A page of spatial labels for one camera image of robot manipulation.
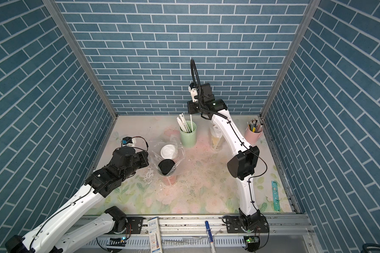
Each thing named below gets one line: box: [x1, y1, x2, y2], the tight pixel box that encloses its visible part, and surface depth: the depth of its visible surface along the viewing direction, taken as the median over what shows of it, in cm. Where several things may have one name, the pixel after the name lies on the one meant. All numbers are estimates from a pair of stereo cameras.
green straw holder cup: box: [178, 120, 197, 148], surface depth 96 cm
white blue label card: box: [146, 216, 163, 253], surface depth 72 cm
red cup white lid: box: [160, 144, 176, 160], surface depth 82 cm
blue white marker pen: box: [204, 220, 214, 244], surface depth 72 cm
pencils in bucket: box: [247, 118, 263, 133], surface depth 98 cm
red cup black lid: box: [157, 158, 178, 187], surface depth 75 cm
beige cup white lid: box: [210, 124, 223, 151], surface depth 89 cm
